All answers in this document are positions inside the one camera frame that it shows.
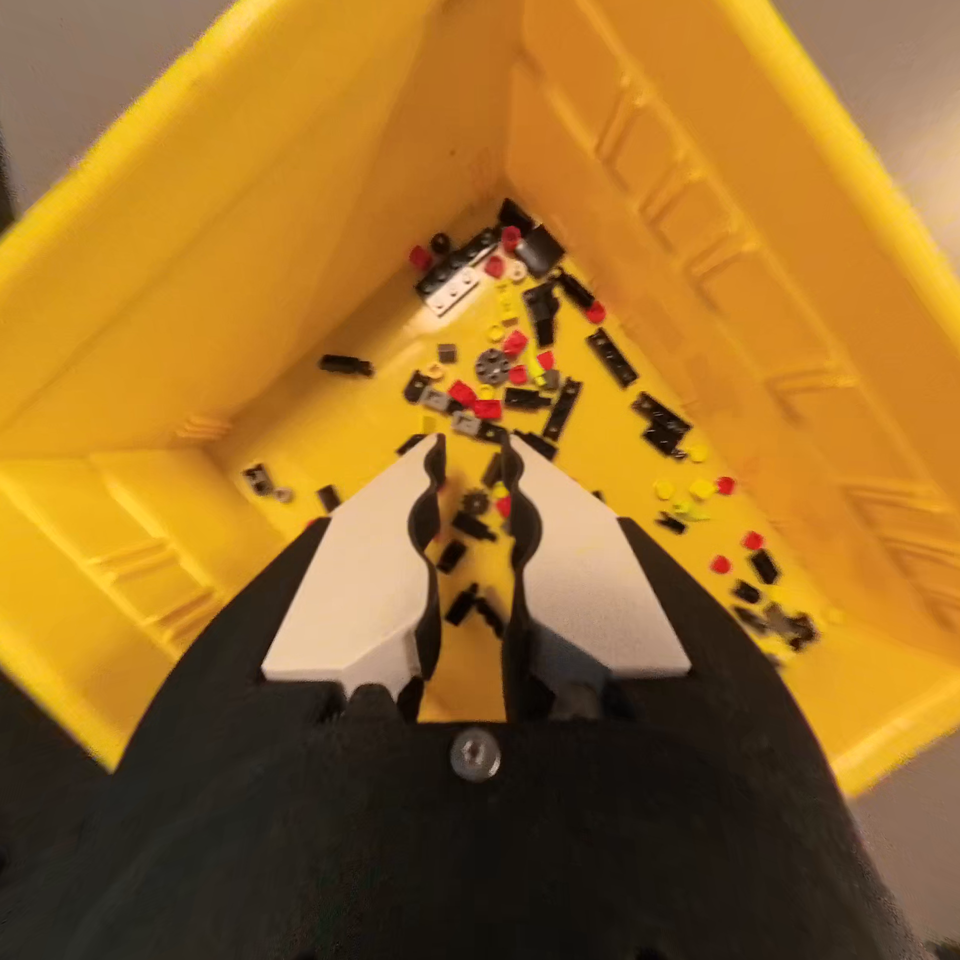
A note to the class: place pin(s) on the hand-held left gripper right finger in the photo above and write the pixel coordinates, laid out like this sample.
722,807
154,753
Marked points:
592,585

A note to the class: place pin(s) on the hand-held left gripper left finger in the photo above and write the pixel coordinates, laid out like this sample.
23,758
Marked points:
352,585

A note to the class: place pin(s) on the pile of lego pieces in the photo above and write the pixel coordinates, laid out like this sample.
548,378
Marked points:
491,367

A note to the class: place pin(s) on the yellow plastic bin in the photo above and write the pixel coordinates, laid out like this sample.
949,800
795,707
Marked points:
225,262

